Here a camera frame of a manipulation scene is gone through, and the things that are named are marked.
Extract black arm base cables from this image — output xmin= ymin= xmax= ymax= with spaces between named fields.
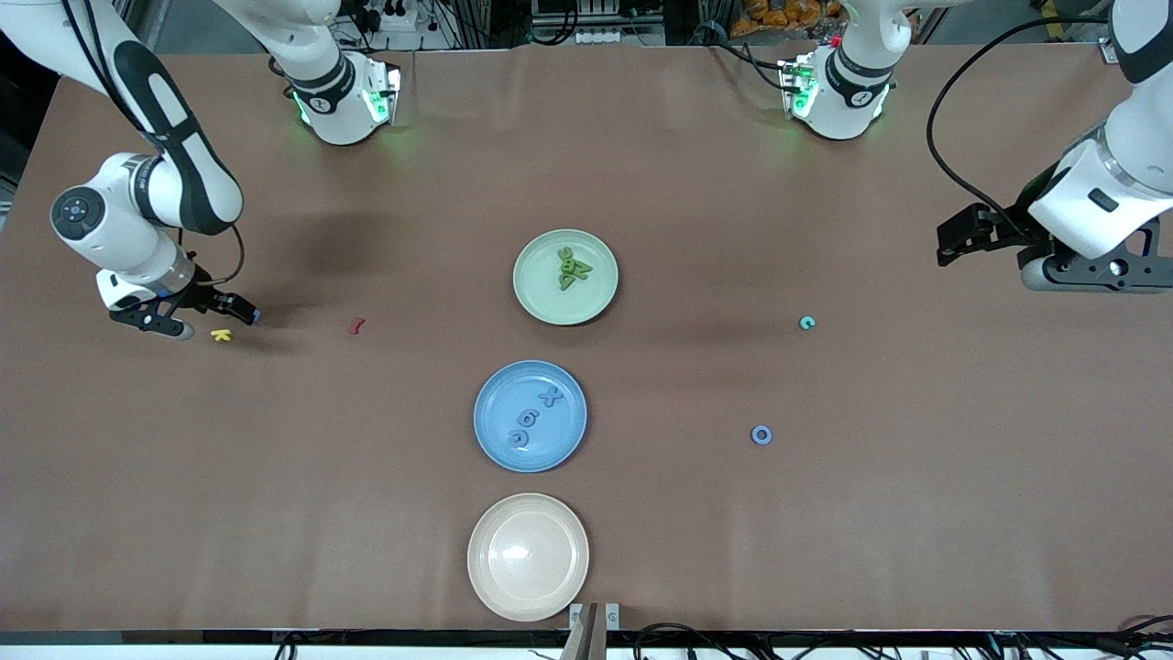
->
xmin=701 ymin=23 xmax=798 ymax=93

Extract orange snack bags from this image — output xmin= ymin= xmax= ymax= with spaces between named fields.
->
xmin=731 ymin=0 xmax=846 ymax=39

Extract white power strip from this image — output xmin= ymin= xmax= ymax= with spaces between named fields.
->
xmin=362 ymin=0 xmax=433 ymax=34

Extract blue plate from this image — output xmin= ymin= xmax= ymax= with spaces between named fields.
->
xmin=473 ymin=359 xmax=588 ymax=474

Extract black floor cable bundle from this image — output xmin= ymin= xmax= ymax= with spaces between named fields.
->
xmin=632 ymin=614 xmax=1173 ymax=660

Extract beige plate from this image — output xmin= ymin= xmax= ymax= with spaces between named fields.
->
xmin=466 ymin=493 xmax=590 ymax=622

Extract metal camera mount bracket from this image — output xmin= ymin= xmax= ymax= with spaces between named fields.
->
xmin=568 ymin=602 xmax=622 ymax=660

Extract light green plate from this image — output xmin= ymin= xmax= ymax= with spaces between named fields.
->
xmin=512 ymin=229 xmax=620 ymax=326

